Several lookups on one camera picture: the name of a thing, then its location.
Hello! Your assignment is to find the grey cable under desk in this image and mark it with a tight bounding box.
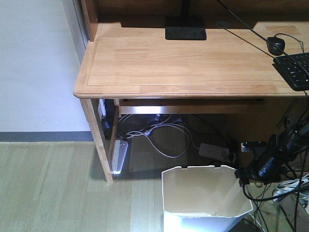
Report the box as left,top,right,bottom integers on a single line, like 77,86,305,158
118,114,202,159

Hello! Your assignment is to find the black computer mouse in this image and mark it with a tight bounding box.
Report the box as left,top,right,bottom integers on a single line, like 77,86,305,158
267,36,285,56

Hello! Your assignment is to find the white power strip left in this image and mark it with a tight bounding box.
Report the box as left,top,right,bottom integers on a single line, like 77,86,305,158
112,140,128,174

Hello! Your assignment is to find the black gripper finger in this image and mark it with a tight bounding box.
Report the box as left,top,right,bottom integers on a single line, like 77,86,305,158
234,168,250,187

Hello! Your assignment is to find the black monitor stand base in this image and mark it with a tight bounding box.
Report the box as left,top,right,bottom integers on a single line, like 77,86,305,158
165,0,207,41

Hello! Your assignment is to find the black cable across desk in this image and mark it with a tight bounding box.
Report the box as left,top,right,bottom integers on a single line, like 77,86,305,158
216,0,309,67

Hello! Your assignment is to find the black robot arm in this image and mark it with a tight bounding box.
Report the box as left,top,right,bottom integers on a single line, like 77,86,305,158
234,119,309,187

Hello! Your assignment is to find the white plastic trash bin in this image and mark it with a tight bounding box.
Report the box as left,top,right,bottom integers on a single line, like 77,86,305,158
161,165,253,232

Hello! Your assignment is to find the wooden desk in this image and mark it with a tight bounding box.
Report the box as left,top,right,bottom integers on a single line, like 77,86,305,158
73,0,309,183

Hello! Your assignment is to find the grey power strip under desk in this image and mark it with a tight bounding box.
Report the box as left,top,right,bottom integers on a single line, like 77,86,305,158
198,143,231,163

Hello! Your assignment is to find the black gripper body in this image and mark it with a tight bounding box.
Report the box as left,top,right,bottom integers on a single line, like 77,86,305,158
245,149,287,185

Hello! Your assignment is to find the black keyboard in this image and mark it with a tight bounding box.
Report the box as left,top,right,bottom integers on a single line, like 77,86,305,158
273,52,309,91

